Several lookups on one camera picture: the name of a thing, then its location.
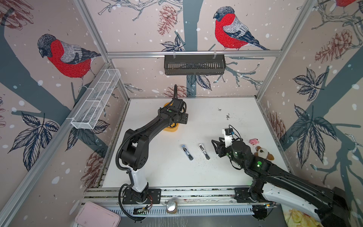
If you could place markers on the white wire mesh shelf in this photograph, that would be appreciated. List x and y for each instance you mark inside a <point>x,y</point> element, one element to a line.
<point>92,108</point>

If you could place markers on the yellow plastic tray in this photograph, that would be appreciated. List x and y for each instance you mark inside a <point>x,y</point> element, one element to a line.
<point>172,127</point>

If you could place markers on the white mini stapler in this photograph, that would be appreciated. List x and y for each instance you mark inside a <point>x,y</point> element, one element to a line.
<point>203,150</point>

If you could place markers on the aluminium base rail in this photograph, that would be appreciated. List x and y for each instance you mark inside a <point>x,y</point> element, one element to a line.
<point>192,201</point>

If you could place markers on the blue mini stapler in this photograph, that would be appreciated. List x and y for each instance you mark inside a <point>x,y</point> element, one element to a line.
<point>190,157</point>

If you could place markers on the brown plush dog toy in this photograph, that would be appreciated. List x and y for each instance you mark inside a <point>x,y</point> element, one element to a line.
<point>263,153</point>

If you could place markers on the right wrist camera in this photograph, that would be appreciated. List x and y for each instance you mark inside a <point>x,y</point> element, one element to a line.
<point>228,136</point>

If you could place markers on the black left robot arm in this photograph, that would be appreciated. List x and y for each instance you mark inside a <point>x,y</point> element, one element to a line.
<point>133,152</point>

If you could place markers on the black wall basket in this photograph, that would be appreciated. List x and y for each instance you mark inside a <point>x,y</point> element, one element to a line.
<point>206,64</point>

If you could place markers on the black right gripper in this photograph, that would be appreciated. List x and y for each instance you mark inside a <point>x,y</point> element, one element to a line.
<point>220,146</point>

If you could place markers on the pink lid box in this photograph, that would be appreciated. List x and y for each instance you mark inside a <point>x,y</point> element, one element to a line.
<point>93,215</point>

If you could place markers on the pink pig toy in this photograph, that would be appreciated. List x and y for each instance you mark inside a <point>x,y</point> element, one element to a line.
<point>254,141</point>

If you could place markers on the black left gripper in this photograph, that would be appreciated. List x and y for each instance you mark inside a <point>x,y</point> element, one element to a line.
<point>184,118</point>

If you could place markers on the silver round knob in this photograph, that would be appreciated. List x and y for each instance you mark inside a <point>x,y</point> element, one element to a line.
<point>171,206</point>

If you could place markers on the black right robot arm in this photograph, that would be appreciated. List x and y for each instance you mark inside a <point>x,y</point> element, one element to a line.
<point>273,184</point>

